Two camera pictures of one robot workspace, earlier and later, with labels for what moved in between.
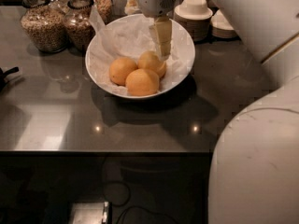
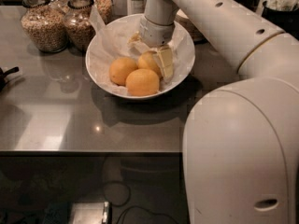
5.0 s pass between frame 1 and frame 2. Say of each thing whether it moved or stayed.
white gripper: moved
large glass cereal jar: stayed
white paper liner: stayed
